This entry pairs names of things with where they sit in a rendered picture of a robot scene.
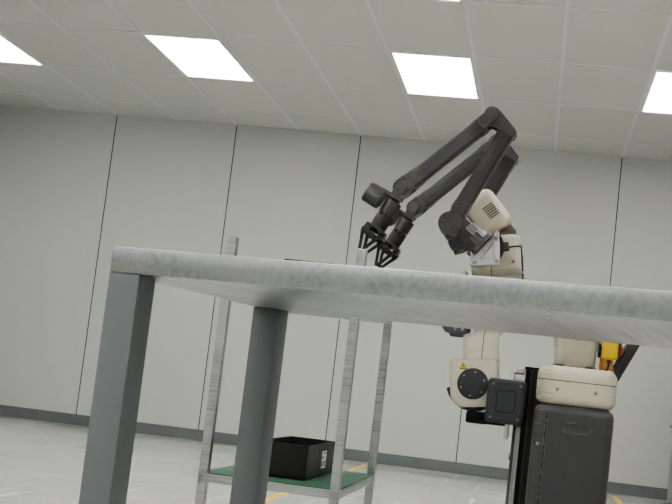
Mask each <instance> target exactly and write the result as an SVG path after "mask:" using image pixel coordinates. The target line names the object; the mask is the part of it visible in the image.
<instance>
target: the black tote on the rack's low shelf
mask: <svg viewBox="0 0 672 504"><path fill-rule="evenodd" d="M334 448H335V441H328V440H320V439H312V438H304V437H296V436H285V437H277V438H273V444H272V452H271V460H270V469H269V477H277V478H284V479H292V480H300V481H306V480H309V479H312V478H315V477H318V476H321V475H325V474H328V473H331V472H332V465H333V457H334Z"/></svg>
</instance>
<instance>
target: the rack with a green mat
mask: <svg viewBox="0 0 672 504"><path fill-rule="evenodd" d="M238 244H239V238H238V237H236V236H228V244H227V252H226V255H230V256H237V252H238ZM367 255H368V250H366V249H358V250H357V258H356V266H365V267H366V264H367ZM230 308H231V301H230V300H226V299H222V298H221V299H220V307H219V315H218V323H217V330H216V338H215V346H214V354H213V362H212V370H211V378H210V386H209V394H208V401H207V409H206V417H205V425H204V433H203V441H202V449H201V457H200V465H199V472H198V480H197V488H196V496H195V504H206V498H207V490H208V483H215V484H223V485H230V486H232V479H233V471H234V465H232V466H227V467H222V468H216V469H211V470H210V467H211V459H212V451H213V443H214V435H215V427H216V419H217V411H218V403H219V395H220V387H221V379H222V371H223V363H224V355H225V347H226V339H227V331H228V324H229V316H230ZM288 313H289V314H299V315H308V316H317V317H326V318H335V319H345V320H349V327H348V336H347V345H346V353H345V362H344V370H343V379H342V388H341V396H340V405H339V414H338V422H337V431H336V440H335V448H334V457H333V465H332V472H331V473H328V474H325V475H321V476H318V477H315V478H312V479H309V480H306V481H300V480H292V479H284V478H277V477H268V485H267V490H268V491H275V492H283V493H290V494H298V495H305V496H313V497H320V498H328V499H329V500H328V504H339V499H341V498H343V497H345V496H347V495H349V494H351V493H353V492H355V491H357V490H359V489H362V488H364V487H365V493H364V502H363V504H372V500H373V491H374V482H375V473H376V464H377V455H378V447H379V438H380V429H381V420H382V411H383V402H384V393H385V384H386V375H387V366H388V357H389V349H390V340H391V331H392V322H393V321H384V320H374V319H363V318H353V317H343V316H332V315H322V314H312V313H302V312H291V311H288ZM360 321H363V322H372V323H381V324H384V325H383V334H382V343H381V352H380V361H379V369H378V378H377V387H376V396H375V405H374V414H373V423H372V431H371V440H370V449H369V458H368V467H367V474H366V473H359V472H351V471H343V464H344V455H345V446H346V438H347V429H348V420H349V411H350V403H351V394H352V385H353V377H354V368H355V359H356V351H357V342H358V333H359V324H360Z"/></svg>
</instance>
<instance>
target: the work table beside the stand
mask: <svg viewBox="0 0 672 504"><path fill-rule="evenodd" d="M110 271H111V272H110V274H109V282H108V289H107V296H106V304H105V311H104V318H103V326H102V333H101V340H100V348H99V355H98V363H97V370H96V377H95V385H94V392H93V399H92V407H91V414H90V421H89V429H88V436H87V443H86V451H85V458H84V465H83V473H82V480H81V487H80V495H79V502H78V504H126V499H127V492H128V484H129V477H130V469H131V462H132V454H133V446H134V439H135V431H136V424H137V416H138V409H139V401H140V394H141V386H142V379H143V371H144V363H145V356H146V348H147V341H148V333H149V326H150V318H151V311H152V303H153V295H154V288H155V283H160V284H164V285H168V286H172V287H176V288H180V289H184V290H189V291H193V292H197V293H201V294H205V295H209V296H213V297H218V298H222V299H226V300H230V301H234V302H238V303H242V304H247V305H251V306H255V307H254V310H253V318H252V326H251V334H250V342H249V350H248V358H247V366H246V374H245V382H244V390H243V398H242V406H241V414H240V422H239V431H238V439H237V447H236V455H235V463H234V471H233V479H232V487H231V495H230V503H229V504H265V502H266V493H267V485H268V477H269V469H270V460H271V452H272V444H273V436H274V427H275V419H276V411H277V403H278V394H279V386H280V378H281V369H282V361H283V353H284V345H285V336H286V328H287V320H288V311H291V312H302V313H312V314H322V315H332V316H343V317H353V318H363V319H374V320H384V321H394V322H404V323H415V324H425V325H435V326H446V327H456V328H466V329H476V330H487V331H497V332H507V333H518V334H528V335H538V336H549V337H559V338H569V339H579V340H590V341H600V342H610V343H621V344H631V345H641V346H651V347H662V348H672V292H671V291H659V290H647V289H635V288H622V287H610V286H598V285H586V284H573V283H561V282H549V281H536V280H524V279H512V278H500V277H487V276H475V275H463V274H451V273H438V272H426V271H414V270H401V269H389V268H377V267H365V266H352V265H340V264H328V263H316V262H303V261H291V260H279V259H266V258H254V257H242V256H230V255H217V254H205V253H193V252H181V251H168V250H156V249H144V248H131V247H119V246H114V247H113V252H112V260H111V267H110Z"/></svg>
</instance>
